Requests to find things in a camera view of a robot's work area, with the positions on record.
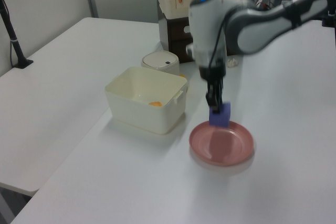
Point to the purple cube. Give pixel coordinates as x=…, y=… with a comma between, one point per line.
x=221, y=117

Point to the orange item in box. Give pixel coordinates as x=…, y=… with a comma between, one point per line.
x=155, y=104

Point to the black table clamp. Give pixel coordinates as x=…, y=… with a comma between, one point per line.
x=329, y=20

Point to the cream plastic storage box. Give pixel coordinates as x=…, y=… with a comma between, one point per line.
x=147, y=116

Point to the pink round plate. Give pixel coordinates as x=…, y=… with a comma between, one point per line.
x=223, y=146

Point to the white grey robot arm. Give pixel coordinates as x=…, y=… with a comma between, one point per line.
x=262, y=24

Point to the black pole stand with clamp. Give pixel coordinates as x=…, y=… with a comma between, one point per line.
x=10, y=32

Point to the crumpled white paper ball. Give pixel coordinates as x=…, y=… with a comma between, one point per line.
x=232, y=63

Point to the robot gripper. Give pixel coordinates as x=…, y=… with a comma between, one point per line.
x=211, y=62

